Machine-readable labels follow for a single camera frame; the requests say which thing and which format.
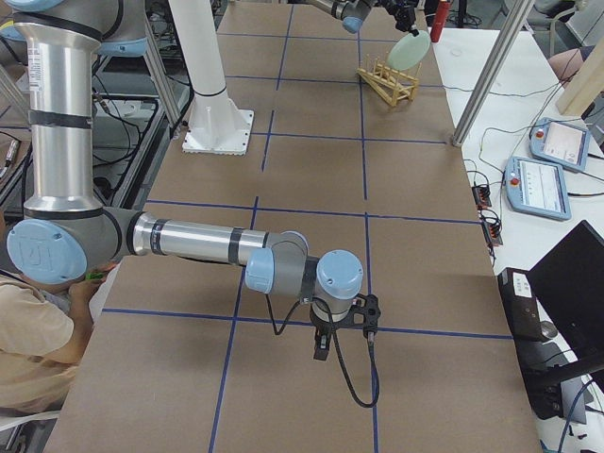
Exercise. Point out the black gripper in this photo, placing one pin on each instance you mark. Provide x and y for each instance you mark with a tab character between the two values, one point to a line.
402	17
322	327

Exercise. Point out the pale green plate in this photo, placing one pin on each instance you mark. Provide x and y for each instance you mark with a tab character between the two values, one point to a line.
409	51

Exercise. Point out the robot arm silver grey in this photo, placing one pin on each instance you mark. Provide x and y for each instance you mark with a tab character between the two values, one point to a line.
66	231
352	14

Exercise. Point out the red cylinder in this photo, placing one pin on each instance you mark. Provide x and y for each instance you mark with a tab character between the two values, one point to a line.
439	21

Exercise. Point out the wooden dish rack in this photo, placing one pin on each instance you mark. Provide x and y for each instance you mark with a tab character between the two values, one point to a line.
390	84

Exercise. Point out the small orange black connector box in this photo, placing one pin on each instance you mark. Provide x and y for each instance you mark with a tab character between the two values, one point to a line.
481	191

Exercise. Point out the wooden beam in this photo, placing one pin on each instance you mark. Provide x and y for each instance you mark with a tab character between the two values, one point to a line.
585	86

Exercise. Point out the teach pendant far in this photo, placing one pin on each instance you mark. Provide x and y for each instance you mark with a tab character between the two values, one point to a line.
559	142

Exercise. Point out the teach pendant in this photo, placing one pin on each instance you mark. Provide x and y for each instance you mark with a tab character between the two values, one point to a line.
538	188
559	142

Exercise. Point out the teach pendant near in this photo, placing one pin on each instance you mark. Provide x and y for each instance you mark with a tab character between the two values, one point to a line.
538	188

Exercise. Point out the black computer box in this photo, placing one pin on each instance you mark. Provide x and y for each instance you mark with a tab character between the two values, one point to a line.
520	306

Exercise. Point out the black monitor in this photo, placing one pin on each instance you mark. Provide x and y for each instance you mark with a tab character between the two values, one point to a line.
568	283

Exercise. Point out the seated person beige clothes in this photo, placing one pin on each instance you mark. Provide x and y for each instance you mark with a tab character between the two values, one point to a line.
45	330

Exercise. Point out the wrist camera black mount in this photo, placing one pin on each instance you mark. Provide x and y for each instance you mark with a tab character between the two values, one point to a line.
366	313

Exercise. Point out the aluminium frame post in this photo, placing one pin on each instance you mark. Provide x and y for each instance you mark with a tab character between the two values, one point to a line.
501	49

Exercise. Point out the white pedestal column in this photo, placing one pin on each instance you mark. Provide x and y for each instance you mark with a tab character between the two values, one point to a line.
215	124

